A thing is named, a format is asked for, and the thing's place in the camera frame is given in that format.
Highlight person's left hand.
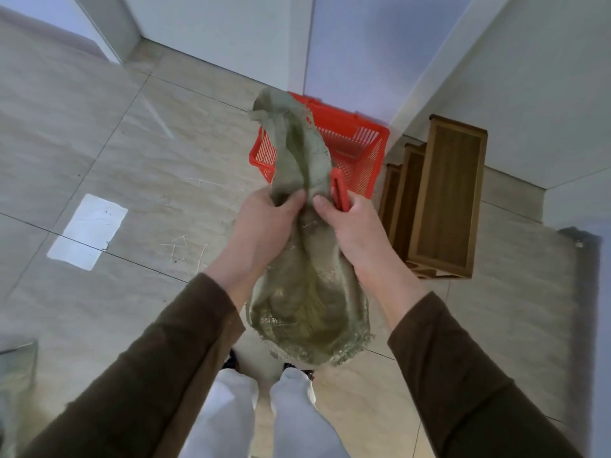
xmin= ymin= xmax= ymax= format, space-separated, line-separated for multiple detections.
xmin=217 ymin=187 xmax=306 ymax=288

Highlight person's right hand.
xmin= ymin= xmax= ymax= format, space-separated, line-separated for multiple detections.
xmin=313 ymin=191 xmax=400 ymax=283

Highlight green woven sack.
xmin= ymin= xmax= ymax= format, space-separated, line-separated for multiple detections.
xmin=245 ymin=88 xmax=374 ymax=368

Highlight person's right forearm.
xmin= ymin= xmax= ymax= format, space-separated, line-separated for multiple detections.
xmin=353 ymin=260 xmax=584 ymax=458

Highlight person's left forearm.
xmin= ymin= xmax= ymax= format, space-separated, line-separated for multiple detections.
xmin=19 ymin=260 xmax=261 ymax=458

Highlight small wooden nesting table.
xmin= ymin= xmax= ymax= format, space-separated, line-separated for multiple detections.
xmin=378 ymin=163 xmax=403 ymax=230

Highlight red plastic basket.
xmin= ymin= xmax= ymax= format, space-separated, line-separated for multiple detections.
xmin=249 ymin=92 xmax=390 ymax=213

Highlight medium wooden nesting table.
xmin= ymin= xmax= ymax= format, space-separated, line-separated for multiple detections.
xmin=389 ymin=143 xmax=428 ymax=264

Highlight straw scraps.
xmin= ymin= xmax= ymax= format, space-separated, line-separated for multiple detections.
xmin=160 ymin=233 xmax=209 ymax=278

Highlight large wooden nesting table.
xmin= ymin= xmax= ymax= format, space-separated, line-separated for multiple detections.
xmin=407 ymin=114 xmax=489 ymax=280

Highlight person's right dark shoe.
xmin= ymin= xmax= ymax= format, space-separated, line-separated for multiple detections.
xmin=284 ymin=361 xmax=316 ymax=381

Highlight white door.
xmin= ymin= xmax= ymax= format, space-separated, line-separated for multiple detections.
xmin=304 ymin=0 xmax=479 ymax=127

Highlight person's right trouser leg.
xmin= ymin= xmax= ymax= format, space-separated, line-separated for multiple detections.
xmin=269 ymin=367 xmax=352 ymax=458

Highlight person's trouser leg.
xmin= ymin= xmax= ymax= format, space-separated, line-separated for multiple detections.
xmin=179 ymin=368 xmax=261 ymax=458
xmin=269 ymin=367 xmax=352 ymax=458

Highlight person's left trouser leg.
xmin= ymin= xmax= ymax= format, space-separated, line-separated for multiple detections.
xmin=179 ymin=368 xmax=261 ymax=458

